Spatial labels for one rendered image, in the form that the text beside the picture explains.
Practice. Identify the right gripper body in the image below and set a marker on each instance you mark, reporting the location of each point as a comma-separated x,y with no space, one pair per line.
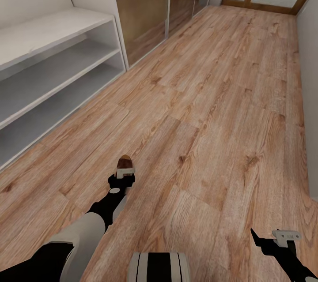
270,248

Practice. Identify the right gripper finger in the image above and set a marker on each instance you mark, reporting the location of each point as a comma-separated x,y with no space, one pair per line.
256,238

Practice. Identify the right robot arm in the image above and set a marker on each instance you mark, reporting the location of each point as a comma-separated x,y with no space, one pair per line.
282,247

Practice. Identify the sandal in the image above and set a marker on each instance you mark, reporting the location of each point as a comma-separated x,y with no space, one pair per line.
124,163

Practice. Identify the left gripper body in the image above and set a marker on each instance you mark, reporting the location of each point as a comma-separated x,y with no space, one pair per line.
126,181

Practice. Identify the robot trunk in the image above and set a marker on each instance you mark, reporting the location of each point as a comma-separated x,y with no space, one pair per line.
159,267

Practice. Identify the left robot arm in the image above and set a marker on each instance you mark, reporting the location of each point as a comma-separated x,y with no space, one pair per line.
65,256

